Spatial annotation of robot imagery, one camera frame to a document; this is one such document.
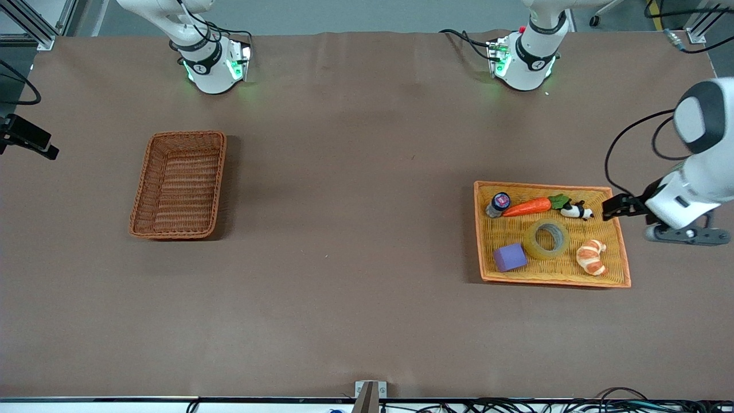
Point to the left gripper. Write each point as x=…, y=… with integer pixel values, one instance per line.
x=636, y=206

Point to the yellowish clear tape roll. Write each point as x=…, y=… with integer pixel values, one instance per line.
x=530, y=244

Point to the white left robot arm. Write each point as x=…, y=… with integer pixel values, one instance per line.
x=530, y=51

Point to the orange wicker tray basket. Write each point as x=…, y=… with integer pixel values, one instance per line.
x=545, y=272

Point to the brown wicker basket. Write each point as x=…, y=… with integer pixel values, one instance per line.
x=183, y=189

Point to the black white panda toy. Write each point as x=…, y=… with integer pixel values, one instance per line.
x=573, y=211

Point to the toy croissant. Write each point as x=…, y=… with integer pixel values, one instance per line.
x=590, y=258

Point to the orange toy carrot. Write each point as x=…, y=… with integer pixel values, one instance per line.
x=527, y=206

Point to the purple foam cube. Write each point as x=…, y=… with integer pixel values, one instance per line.
x=510, y=257

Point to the small bottle with purple cap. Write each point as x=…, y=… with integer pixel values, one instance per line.
x=499, y=202

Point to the white chair leg with caster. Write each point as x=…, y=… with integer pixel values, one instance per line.
x=594, y=21

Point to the brown table cover sheet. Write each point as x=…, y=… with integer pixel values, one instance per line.
x=367, y=172

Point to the aluminium frame post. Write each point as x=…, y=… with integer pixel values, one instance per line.
x=697, y=34
x=34, y=31

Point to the black side camera device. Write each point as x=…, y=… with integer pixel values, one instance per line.
x=26, y=135

